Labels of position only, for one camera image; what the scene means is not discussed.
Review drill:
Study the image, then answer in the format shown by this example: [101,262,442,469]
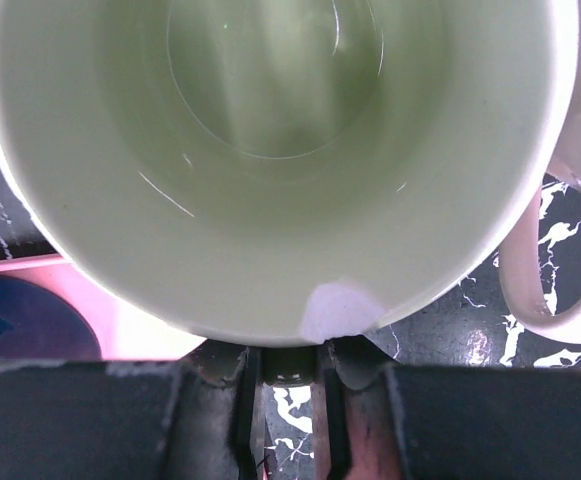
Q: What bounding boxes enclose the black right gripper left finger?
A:
[0,341,264,479]

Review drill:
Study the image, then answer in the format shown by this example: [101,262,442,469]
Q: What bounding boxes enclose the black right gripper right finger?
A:
[313,336,581,479]

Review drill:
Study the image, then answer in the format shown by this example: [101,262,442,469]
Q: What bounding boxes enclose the light green mug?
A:
[0,1,579,347]

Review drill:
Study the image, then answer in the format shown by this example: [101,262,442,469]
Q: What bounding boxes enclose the peach pink mug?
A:
[499,2,581,344]

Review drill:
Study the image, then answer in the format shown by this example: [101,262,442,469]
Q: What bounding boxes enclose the dark blue mug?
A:
[0,275,101,361]

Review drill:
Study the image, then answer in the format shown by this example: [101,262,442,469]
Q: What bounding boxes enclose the pink plastic tray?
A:
[0,254,205,360]

